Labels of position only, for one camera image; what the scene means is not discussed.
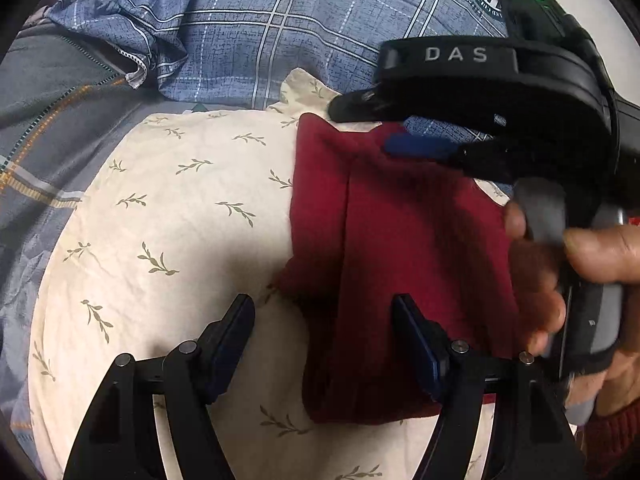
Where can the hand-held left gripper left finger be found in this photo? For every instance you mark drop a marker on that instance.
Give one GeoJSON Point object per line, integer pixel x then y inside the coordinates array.
{"type": "Point", "coordinates": [235, 335]}

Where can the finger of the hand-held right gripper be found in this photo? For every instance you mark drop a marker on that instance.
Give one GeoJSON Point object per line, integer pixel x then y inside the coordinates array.
{"type": "Point", "coordinates": [365, 105]}
{"type": "Point", "coordinates": [420, 145]}

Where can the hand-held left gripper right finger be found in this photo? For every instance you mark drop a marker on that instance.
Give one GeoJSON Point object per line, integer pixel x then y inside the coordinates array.
{"type": "Point", "coordinates": [415, 340]}

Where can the dark red sweater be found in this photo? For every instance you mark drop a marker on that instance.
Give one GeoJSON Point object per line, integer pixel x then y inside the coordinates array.
{"type": "Point", "coordinates": [400, 240]}

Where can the person's right forearm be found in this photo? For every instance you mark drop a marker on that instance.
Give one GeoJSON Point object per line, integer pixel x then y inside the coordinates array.
{"type": "Point", "coordinates": [615, 445]}

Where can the person's right hand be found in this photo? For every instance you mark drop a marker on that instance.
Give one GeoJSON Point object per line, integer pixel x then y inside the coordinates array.
{"type": "Point", "coordinates": [540, 285]}

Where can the cream leaf-print pillow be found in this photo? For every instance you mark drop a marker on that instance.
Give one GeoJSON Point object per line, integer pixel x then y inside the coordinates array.
{"type": "Point", "coordinates": [175, 240]}

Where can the blue plaid quilt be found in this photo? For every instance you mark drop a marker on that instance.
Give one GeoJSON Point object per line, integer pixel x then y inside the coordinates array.
{"type": "Point", "coordinates": [250, 35]}

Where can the grey striped bedsheet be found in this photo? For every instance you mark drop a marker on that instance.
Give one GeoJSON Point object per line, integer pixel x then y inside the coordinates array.
{"type": "Point", "coordinates": [50, 135]}

